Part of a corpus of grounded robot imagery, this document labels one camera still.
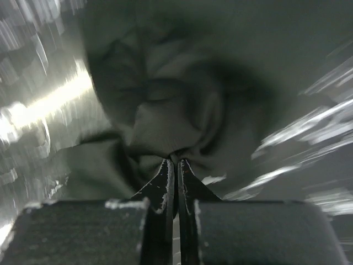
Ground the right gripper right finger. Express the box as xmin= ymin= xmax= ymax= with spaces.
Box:
xmin=177 ymin=159 xmax=222 ymax=264

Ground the black t shirt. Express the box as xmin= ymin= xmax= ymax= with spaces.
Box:
xmin=58 ymin=1 xmax=352 ymax=200

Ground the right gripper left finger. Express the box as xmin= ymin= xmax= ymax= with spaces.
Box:
xmin=131 ymin=159 xmax=175 ymax=264

